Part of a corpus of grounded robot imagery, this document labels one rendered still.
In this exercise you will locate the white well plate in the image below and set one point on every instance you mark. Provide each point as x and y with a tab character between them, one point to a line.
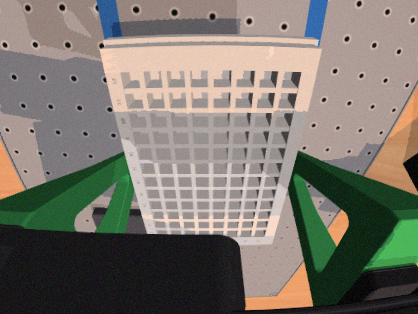
183	192

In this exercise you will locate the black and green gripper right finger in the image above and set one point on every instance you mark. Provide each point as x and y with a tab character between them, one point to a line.
382	230

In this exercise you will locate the blue tape outline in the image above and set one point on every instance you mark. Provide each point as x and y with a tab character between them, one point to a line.
111	26

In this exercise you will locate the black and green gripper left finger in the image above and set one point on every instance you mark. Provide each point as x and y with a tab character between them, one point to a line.
54	205

